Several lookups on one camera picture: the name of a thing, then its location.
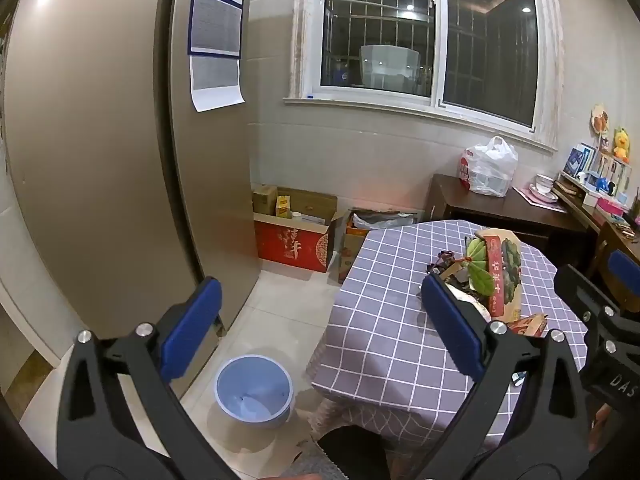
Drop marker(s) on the dark wooden cabinet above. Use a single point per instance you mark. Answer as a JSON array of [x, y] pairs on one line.
[[500, 210]]

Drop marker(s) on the blue plastic bin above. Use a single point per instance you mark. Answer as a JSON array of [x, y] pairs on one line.
[[252, 392]]

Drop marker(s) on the beige patterned under cloth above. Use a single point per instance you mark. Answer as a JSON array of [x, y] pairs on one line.
[[350, 417]]

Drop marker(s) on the white plastic bag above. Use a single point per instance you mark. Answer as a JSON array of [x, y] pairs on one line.
[[492, 167]]

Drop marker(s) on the yellow duck plush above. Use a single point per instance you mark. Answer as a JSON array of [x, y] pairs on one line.
[[621, 144]]

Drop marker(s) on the small brown cardboard box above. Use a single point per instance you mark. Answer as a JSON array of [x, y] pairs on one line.
[[264, 200]]

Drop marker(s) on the dark wooden chair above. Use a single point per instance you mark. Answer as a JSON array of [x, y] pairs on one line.
[[612, 242]]

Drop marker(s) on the blue framed paper chart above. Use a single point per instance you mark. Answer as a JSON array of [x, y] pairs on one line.
[[216, 22]]

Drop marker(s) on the white tank outside window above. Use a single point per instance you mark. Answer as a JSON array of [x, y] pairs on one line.
[[389, 67]]

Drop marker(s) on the orange cardboard box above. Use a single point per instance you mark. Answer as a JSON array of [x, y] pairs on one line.
[[350, 245]]

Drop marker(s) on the black snack wrapper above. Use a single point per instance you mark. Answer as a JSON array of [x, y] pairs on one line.
[[445, 260]]

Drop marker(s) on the brown printed cardboard box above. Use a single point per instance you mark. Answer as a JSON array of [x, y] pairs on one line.
[[505, 270]]

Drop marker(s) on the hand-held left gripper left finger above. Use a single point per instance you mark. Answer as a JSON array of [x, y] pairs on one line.
[[192, 332]]

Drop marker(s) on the round wall decoration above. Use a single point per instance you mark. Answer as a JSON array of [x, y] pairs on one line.
[[600, 120]]

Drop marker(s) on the purple checked tablecloth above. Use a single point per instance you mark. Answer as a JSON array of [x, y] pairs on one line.
[[380, 320]]

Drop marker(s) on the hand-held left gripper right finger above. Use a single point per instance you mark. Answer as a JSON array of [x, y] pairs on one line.
[[452, 332]]

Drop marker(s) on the stacked white bowls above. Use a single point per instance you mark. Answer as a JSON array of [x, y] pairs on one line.
[[544, 187]]

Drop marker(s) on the red cardboard box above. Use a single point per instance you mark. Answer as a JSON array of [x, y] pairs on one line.
[[290, 250]]

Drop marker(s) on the blue white box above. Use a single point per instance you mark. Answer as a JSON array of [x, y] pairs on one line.
[[581, 160]]

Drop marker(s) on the white crumpled paper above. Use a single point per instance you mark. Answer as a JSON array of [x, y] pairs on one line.
[[470, 302]]

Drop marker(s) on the white framed sliding window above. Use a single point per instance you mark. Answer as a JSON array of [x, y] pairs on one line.
[[380, 25]]

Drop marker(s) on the white printed paper sheet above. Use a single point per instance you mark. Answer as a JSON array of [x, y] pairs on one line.
[[216, 82]]

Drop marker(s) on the green leaf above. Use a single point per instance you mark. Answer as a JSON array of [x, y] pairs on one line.
[[476, 265]]

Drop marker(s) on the small yellow box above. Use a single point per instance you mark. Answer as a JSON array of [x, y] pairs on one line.
[[284, 207]]

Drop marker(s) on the person's black trouser leg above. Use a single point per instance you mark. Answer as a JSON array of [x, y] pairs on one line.
[[355, 452]]

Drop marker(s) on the cluttered wooden desk shelf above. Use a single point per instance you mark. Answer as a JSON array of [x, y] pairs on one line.
[[575, 191]]

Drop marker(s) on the orange red small packet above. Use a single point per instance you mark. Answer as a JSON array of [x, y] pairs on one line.
[[527, 324]]

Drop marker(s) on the grey plastic bag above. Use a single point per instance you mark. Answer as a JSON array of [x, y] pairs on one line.
[[382, 221]]

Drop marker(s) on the grey fuzzy cloth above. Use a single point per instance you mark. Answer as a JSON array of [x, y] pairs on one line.
[[315, 470]]

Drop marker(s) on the dark soda bottle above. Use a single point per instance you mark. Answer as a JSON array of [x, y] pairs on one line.
[[343, 76]]

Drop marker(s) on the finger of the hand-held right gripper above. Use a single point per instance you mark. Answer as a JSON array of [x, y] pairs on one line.
[[625, 272], [585, 292]]

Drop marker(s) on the champagne gold refrigerator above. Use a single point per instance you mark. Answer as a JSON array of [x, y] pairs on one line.
[[100, 160]]

